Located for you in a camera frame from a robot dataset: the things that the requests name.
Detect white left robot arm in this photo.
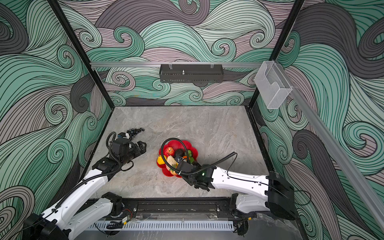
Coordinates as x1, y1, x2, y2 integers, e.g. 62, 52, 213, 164
21, 138, 147, 240

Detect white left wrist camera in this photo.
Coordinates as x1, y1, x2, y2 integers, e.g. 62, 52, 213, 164
117, 132, 131, 140

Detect black perforated wall tray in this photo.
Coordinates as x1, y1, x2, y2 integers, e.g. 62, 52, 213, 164
159, 65, 224, 84

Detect small yellow lemon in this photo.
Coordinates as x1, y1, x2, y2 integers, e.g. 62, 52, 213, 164
157, 156, 165, 165

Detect aluminium rail right wall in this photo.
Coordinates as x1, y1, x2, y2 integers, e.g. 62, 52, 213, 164
275, 62, 384, 230

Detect red flower-shaped fruit bowl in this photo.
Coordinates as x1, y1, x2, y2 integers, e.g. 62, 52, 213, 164
157, 140, 199, 178

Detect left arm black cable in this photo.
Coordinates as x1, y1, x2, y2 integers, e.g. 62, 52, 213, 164
53, 131, 136, 211

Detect red apple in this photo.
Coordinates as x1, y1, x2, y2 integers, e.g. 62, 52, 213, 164
163, 147, 175, 158

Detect aluminium rail wall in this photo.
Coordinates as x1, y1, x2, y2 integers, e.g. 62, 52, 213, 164
275, 62, 384, 230
90, 61, 262, 69

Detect beige garlic bulb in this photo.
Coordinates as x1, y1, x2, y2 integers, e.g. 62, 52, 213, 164
167, 156, 178, 169

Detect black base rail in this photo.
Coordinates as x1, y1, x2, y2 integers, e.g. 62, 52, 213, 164
89, 197, 298, 220

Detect clear plastic wall bin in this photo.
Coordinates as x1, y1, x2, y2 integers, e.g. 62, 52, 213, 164
255, 61, 292, 110

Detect aluminium rail back wall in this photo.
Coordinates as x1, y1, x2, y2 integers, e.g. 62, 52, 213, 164
90, 61, 262, 69

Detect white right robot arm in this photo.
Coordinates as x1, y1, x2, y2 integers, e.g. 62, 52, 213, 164
174, 161, 296, 221

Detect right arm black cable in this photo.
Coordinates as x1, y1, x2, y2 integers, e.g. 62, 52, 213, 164
160, 137, 238, 176

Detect black frame post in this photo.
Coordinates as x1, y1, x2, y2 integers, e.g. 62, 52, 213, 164
248, 1, 304, 110
47, 0, 115, 111

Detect black frame post left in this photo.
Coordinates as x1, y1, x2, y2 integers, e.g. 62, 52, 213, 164
47, 0, 115, 111

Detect white slotted cable duct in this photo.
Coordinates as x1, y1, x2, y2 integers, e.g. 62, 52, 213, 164
86, 220, 235, 232

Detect black frame post right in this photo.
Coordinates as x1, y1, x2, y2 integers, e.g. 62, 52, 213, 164
248, 1, 304, 110

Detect dark avocado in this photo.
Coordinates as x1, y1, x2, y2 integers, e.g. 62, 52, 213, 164
174, 149, 185, 159

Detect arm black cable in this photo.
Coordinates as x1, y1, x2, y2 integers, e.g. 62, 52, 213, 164
53, 131, 136, 211
160, 137, 238, 176

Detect black grape bunch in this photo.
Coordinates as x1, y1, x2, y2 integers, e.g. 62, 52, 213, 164
126, 128, 145, 139

